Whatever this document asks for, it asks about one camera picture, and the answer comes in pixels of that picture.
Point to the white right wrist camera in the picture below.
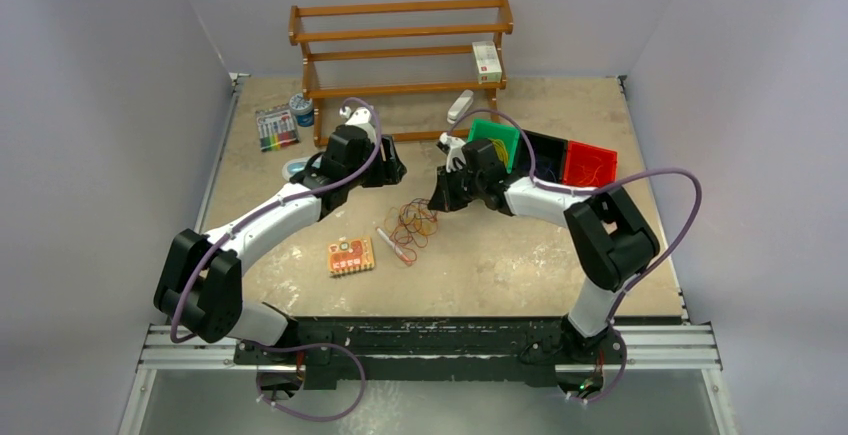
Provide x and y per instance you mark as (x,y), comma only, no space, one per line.
(452,147)

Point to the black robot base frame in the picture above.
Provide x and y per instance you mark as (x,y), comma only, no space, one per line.
(533,350)

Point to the red plastic bin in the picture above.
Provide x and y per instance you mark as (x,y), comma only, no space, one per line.
(589,165)

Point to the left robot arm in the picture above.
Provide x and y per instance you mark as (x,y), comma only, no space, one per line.
(200,288)

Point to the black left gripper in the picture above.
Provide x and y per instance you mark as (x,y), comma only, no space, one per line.
(389,170)

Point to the black plastic bin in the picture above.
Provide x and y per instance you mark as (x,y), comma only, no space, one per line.
(550,156)

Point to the marker pen set pack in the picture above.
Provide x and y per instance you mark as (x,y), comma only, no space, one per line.
(276,127)

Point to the red marker pen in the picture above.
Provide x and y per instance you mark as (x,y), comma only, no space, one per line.
(396,249)

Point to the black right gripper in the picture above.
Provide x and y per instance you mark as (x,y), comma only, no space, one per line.
(444,199)

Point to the aluminium rail frame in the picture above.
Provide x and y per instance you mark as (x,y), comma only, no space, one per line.
(648,347)

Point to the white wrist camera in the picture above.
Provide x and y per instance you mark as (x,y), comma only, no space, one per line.
(452,147)
(361,118)

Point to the blue round tin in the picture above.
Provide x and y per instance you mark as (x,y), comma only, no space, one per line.
(303,110)

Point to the blue toothbrush blister pack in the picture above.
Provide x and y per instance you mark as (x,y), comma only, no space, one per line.
(292,167)

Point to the wooden shelf rack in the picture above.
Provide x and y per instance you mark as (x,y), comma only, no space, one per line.
(314,89)

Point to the orange snack packet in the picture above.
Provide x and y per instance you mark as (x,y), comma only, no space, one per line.
(350,256)

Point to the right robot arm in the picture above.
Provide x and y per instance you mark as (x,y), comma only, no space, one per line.
(612,240)

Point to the green plastic bin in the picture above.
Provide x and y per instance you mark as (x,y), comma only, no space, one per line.
(504,138)

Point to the white stapler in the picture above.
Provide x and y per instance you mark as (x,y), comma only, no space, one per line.
(460,106)

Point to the white cardboard box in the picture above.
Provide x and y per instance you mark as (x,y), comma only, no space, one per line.
(487,62)

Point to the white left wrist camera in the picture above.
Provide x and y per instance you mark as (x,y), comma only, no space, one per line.
(361,118)

